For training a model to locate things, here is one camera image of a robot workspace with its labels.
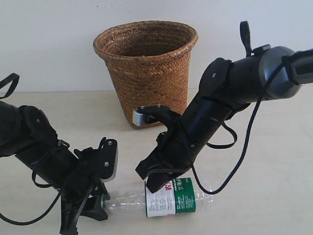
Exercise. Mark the clear plastic bottle green label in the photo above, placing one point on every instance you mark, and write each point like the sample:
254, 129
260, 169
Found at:
179, 196

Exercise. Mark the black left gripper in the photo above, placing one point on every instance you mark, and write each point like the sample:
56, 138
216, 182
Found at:
76, 173

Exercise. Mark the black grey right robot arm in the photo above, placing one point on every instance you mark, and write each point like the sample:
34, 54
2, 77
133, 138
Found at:
226, 88

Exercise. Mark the brown woven wicker basket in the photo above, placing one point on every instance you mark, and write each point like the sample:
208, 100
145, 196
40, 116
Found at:
148, 63

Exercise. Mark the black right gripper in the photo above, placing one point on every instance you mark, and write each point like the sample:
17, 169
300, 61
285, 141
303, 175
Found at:
176, 150

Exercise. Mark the right wrist camera black silver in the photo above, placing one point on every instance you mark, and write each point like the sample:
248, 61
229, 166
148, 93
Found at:
148, 115

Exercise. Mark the left wrist camera black silver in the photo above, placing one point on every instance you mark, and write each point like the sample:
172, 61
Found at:
107, 159

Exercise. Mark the wrist camera black silver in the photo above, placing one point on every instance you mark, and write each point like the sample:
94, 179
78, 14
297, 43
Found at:
148, 115
107, 159

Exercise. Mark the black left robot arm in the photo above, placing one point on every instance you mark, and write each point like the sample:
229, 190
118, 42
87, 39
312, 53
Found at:
26, 133

